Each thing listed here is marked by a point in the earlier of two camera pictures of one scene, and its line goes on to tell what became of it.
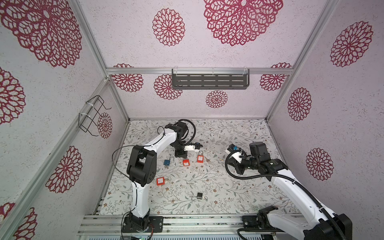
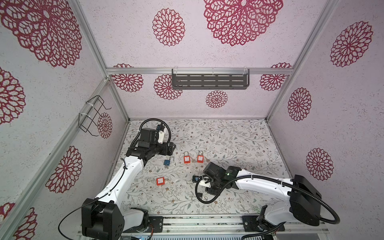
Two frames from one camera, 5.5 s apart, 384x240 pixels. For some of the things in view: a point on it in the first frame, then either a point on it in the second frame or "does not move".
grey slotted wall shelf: (209, 79) does not move
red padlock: (200, 159) does not move
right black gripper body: (245, 163) to (215, 185)
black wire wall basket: (89, 113) does not move
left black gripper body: (179, 146) to (169, 151)
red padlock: (160, 181) does not move
